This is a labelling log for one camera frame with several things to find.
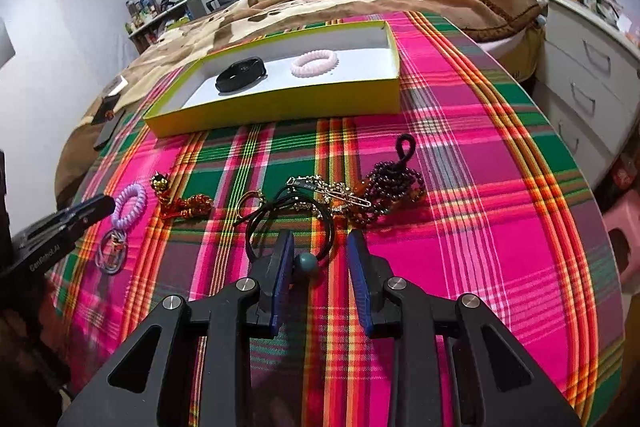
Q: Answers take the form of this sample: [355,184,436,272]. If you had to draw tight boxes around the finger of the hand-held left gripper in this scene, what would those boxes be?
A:
[12,194,117,245]

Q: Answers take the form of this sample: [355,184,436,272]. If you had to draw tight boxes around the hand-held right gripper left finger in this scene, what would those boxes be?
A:
[56,229,297,427]

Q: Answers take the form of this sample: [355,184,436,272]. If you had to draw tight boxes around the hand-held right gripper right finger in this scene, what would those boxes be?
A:
[346,229,583,427]

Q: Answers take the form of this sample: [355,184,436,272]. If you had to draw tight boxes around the black cord hair tie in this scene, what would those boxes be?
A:
[245,189,337,282]

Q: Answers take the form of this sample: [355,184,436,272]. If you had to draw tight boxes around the purple spiral hair tie keychain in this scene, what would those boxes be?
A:
[95,182,149,277]

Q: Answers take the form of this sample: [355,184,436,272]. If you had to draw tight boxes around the gold ring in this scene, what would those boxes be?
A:
[236,190,267,219]

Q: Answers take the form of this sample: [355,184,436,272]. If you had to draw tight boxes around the silver chain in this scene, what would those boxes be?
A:
[286,174,373,212]

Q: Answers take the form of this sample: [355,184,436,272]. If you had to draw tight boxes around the dark purple bead bracelet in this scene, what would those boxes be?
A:
[367,133,427,212]

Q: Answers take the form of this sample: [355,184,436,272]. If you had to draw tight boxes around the red gold bead bracelet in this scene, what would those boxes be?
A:
[161,192,215,221]

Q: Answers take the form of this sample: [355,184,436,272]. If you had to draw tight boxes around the yellow cardboard box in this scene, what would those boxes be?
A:
[143,20,402,138]

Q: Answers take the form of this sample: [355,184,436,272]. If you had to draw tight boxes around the black phone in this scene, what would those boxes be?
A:
[92,107,127,152]

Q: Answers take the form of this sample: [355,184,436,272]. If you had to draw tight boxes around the pink green plaid cloth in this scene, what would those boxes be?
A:
[50,9,626,427]

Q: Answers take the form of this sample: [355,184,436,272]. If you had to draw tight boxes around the white card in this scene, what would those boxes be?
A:
[100,75,129,98]

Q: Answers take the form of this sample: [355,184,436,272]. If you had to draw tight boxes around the cluttered white desk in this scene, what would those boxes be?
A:
[124,0,210,54]

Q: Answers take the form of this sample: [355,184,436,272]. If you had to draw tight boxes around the pink plastic stool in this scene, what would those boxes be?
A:
[599,192,640,297]

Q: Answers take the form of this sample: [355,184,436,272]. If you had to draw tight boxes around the white drawer cabinet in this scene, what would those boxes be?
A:
[529,0,640,194]

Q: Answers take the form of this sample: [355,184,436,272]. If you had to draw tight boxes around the black bracelet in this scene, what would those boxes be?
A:
[215,56,266,95]

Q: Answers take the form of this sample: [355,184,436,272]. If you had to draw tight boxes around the pink beaded bracelet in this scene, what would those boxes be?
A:
[291,50,341,78]

